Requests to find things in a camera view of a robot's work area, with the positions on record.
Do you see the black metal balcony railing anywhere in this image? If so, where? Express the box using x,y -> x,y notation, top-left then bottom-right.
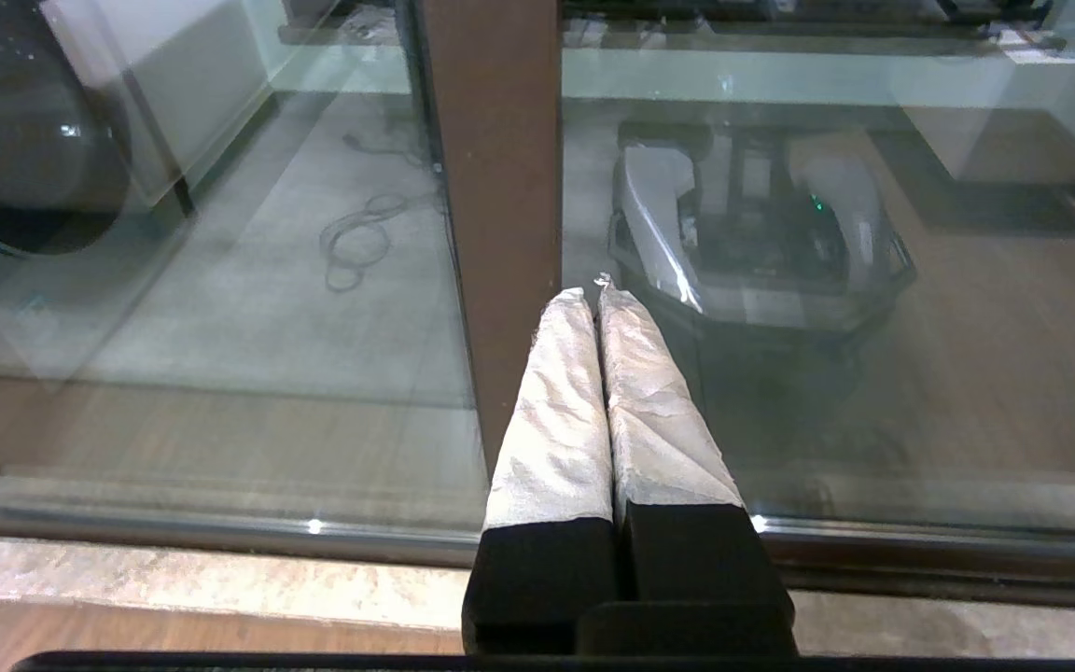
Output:
564,0 -> 1052,27

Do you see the grey coiled floor cable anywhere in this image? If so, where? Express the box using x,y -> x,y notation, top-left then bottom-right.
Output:
318,133 -> 445,295

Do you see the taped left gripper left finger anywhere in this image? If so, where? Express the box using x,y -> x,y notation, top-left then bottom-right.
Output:
461,287 -> 621,656

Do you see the large black rounded object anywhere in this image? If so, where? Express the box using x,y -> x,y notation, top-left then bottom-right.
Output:
0,0 -> 133,258

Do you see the brown framed sliding glass door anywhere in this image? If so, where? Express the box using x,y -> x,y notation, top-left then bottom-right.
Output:
398,0 -> 1075,589

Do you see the door floor track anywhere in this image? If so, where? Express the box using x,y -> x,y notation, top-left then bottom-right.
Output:
0,537 -> 1075,612

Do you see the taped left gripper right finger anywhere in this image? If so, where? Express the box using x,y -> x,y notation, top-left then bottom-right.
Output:
593,273 -> 794,605

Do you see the grey stone railing sill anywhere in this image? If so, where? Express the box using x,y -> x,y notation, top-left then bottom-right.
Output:
564,23 -> 1061,55

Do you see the brown framed fixed glass panel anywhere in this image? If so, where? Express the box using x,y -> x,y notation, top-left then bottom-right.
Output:
0,0 -> 566,568

